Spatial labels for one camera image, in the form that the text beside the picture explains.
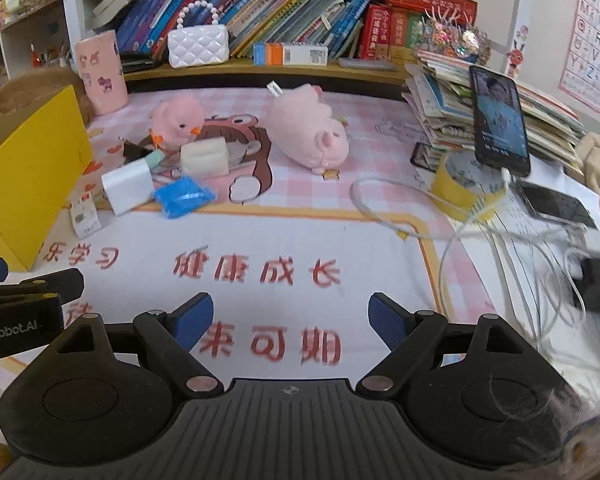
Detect white foam block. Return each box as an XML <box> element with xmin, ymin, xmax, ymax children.
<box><xmin>180</xmin><ymin>136</ymin><xmax>230</xmax><ymax>179</ymax></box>

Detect black smartphone lit screen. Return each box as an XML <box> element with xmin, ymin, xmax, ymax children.
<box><xmin>469</xmin><ymin>65</ymin><xmax>532</xmax><ymax>178</ymax></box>

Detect long-haired tan cat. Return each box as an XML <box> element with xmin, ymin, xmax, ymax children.
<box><xmin>0</xmin><ymin>67</ymin><xmax>93</xmax><ymax>126</ymax></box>

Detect pink sticker bottle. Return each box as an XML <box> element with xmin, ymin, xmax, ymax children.
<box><xmin>73</xmin><ymin>30</ymin><xmax>129</xmax><ymax>116</ymax></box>

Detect white shelf unit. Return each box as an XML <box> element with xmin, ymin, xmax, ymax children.
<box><xmin>0</xmin><ymin>0</ymin><xmax>76</xmax><ymax>86</ymax></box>

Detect black binder clip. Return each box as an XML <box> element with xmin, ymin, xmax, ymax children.
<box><xmin>122</xmin><ymin>139</ymin><xmax>153</xmax><ymax>162</ymax></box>

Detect pale thick books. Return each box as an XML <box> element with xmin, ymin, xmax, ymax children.
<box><xmin>92</xmin><ymin>0</ymin><xmax>146</xmax><ymax>28</ymax></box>

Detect yellow cardboard box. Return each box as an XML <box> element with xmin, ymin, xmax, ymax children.
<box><xmin>0</xmin><ymin>85</ymin><xmax>95</xmax><ymax>272</ymax></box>

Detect red thick dictionary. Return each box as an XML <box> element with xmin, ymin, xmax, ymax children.
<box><xmin>358</xmin><ymin>4</ymin><xmax>393</xmax><ymax>59</ymax></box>
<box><xmin>389</xmin><ymin>7</ymin><xmax>426</xmax><ymax>61</ymax></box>

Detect sequin crown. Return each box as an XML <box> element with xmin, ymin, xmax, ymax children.
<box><xmin>415</xmin><ymin>7</ymin><xmax>491</xmax><ymax>61</ymax></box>

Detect yellow tape roll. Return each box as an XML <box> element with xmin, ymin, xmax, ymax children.
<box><xmin>431</xmin><ymin>152</ymin><xmax>511</xmax><ymax>223</ymax></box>

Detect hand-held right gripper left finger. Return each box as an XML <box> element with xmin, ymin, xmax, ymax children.
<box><xmin>49</xmin><ymin>292</ymin><xmax>224</xmax><ymax>395</ymax></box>

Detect grey fluffy fur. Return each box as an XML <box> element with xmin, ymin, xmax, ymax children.
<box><xmin>485</xmin><ymin>380</ymin><xmax>600</xmax><ymax>476</ymax></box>

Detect pink duck plush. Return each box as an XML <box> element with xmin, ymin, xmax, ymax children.
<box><xmin>150</xmin><ymin>99</ymin><xmax>206</xmax><ymax>152</ymax></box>

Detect silver smartphone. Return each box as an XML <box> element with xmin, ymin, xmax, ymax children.
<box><xmin>517</xmin><ymin>181</ymin><xmax>598</xmax><ymax>228</ymax></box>

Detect small printed box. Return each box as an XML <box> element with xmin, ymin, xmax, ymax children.
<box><xmin>69</xmin><ymin>195</ymin><xmax>103</xmax><ymax>239</ymax></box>

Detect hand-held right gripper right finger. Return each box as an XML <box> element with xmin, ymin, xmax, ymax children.
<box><xmin>355</xmin><ymin>291</ymin><xmax>538</xmax><ymax>396</ymax></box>

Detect white quilted pearl-handle purse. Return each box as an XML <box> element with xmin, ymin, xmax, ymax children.
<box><xmin>167</xmin><ymin>1</ymin><xmax>229</xmax><ymax>68</ymax></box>

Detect row of colourful books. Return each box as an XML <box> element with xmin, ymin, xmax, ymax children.
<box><xmin>115</xmin><ymin>0</ymin><xmax>381</xmax><ymax>61</ymax></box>

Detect red boxed book set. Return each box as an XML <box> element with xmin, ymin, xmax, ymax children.
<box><xmin>384</xmin><ymin>0</ymin><xmax>478</xmax><ymax>26</ymax></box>

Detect white cable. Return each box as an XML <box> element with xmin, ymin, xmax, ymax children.
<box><xmin>350</xmin><ymin>170</ymin><xmax>600</xmax><ymax>361</ymax></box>

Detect alphabet wall poster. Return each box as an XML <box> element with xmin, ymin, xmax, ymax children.
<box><xmin>560</xmin><ymin>0</ymin><xmax>600</xmax><ymax>123</ymax></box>

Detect white charger plug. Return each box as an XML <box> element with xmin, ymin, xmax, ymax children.
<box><xmin>565</xmin><ymin>227</ymin><xmax>600</xmax><ymax>281</ymax></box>

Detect stack of booklets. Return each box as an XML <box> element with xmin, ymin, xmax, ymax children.
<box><xmin>402</xmin><ymin>52</ymin><xmax>586</xmax><ymax>171</ymax></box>

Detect blue packet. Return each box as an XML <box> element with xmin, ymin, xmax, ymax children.
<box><xmin>153</xmin><ymin>176</ymin><xmax>216</xmax><ymax>220</ymax></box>

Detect white charger adapter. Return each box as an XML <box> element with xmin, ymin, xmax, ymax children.
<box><xmin>101</xmin><ymin>159</ymin><xmax>157</xmax><ymax>216</ymax></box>

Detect rabbit wall sticker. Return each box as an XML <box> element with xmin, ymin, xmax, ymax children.
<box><xmin>505</xmin><ymin>25</ymin><xmax>531</xmax><ymax>78</ymax></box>

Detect orange blue white carton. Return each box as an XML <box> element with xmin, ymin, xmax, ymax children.
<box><xmin>253</xmin><ymin>42</ymin><xmax>329</xmax><ymax>67</ymax></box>

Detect pen holder with pens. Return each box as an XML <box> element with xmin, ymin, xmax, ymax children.
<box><xmin>30</xmin><ymin>42</ymin><xmax>73</xmax><ymax>68</ymax></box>

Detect pink pig plush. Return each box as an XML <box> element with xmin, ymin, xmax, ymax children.
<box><xmin>265</xmin><ymin>82</ymin><xmax>351</xmax><ymax>177</ymax></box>

